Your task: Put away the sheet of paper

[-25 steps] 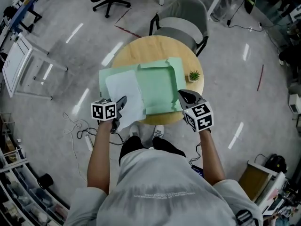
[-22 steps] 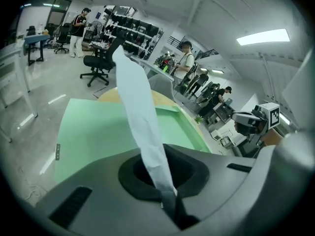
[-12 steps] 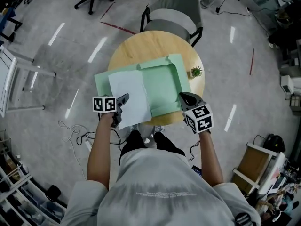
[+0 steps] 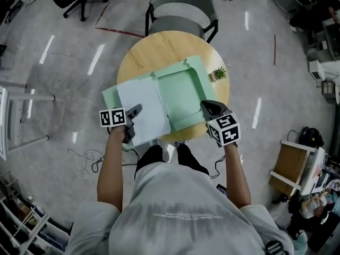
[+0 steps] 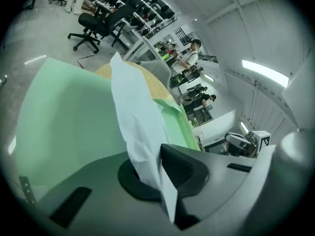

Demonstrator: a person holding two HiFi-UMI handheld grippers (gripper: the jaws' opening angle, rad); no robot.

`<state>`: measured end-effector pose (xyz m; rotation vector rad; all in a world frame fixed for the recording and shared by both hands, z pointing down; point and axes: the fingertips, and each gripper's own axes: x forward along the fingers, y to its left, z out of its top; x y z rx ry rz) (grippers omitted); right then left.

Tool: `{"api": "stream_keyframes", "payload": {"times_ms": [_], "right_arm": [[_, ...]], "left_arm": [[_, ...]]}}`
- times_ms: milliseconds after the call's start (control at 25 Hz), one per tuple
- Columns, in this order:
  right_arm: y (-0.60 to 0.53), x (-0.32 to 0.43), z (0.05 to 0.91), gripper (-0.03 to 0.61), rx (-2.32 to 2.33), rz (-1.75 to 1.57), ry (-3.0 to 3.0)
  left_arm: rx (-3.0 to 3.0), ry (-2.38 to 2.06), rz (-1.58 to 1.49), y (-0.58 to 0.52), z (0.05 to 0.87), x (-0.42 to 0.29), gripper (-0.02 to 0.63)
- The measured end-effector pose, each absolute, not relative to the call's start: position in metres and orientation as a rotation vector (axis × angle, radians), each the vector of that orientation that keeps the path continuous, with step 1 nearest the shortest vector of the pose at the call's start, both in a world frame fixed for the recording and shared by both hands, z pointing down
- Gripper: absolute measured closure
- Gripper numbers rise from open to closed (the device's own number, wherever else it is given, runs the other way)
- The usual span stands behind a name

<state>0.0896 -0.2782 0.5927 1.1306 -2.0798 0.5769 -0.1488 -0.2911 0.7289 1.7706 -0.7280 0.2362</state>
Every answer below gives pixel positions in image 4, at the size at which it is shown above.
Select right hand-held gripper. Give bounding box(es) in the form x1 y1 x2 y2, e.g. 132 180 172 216
200 99 241 148

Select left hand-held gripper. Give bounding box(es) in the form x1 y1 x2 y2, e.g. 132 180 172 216
99 104 143 145

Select white A4 paper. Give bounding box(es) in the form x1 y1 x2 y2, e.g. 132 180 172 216
116 75 172 147

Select light green folding board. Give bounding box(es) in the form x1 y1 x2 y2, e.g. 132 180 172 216
102 55 216 151

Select person's right forearm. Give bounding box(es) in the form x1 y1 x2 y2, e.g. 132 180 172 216
223 142 252 210

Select person's left forearm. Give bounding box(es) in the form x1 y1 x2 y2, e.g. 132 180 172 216
97 125 127 212

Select person's black trousers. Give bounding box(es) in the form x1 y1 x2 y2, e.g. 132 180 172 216
134 143 210 182

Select small potted plant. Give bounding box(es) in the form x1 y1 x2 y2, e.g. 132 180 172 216
208 66 228 83

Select round wooden table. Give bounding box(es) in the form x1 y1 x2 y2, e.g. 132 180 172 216
116 30 231 143

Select wooden and white side table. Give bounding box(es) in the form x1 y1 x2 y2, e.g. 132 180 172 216
268 139 329 199

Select black backpack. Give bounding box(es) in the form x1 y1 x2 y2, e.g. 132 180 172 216
299 126 325 148

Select grey armchair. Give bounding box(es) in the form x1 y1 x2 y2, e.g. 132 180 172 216
144 0 220 44

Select person's grey t-shirt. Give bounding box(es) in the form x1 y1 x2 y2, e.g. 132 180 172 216
65 161 295 255

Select small white box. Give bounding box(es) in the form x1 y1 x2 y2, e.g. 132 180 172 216
308 60 325 81

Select white desk with drawing board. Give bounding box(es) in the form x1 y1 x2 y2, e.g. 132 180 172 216
0 80 56 162

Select white storage rack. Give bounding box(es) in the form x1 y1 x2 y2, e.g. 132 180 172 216
0 171 74 255

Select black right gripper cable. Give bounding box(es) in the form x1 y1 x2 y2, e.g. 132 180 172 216
211 154 226 179

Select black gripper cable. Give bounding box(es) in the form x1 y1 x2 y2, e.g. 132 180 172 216
91 147 141 174
211 154 226 179

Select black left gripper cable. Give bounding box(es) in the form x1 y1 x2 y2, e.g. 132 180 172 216
91 147 141 174

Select white floor cable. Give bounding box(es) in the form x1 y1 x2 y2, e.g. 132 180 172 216
67 148 99 191

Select black backpack strap buckle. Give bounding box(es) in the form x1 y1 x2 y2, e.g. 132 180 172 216
264 239 286 255

